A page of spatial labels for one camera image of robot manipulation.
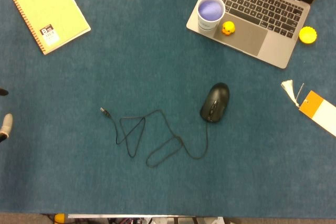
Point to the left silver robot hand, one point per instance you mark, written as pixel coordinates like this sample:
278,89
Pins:
5,125

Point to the black computer mouse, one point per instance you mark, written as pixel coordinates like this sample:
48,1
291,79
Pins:
215,103

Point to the small yellow part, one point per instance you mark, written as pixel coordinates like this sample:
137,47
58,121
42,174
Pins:
59,218

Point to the yellow spiral notebook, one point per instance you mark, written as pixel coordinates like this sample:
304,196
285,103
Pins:
50,9

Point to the blue felt table mat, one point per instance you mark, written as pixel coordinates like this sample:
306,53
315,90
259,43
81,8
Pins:
147,72

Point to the white paper cup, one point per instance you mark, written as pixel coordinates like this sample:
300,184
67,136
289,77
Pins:
210,14

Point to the yellow rubber duck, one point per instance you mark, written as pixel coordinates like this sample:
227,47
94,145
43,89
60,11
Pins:
228,28

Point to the grey laptop computer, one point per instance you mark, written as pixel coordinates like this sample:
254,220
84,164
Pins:
262,11

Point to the white bookmark tassel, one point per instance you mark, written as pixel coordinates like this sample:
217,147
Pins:
288,90

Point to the orange and white bookmark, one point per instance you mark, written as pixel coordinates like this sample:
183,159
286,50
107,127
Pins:
319,111

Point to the yellow bottle cap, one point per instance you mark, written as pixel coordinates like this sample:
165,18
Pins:
307,35

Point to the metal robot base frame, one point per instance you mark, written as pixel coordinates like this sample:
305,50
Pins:
147,218

